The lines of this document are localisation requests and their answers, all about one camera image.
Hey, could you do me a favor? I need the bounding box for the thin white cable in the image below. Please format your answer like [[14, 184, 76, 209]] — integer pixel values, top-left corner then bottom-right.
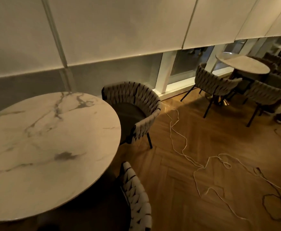
[[162, 102, 281, 222]]

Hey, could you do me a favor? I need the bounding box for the thin dark cable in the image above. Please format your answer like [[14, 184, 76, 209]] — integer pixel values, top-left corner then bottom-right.
[[253, 167, 281, 231]]

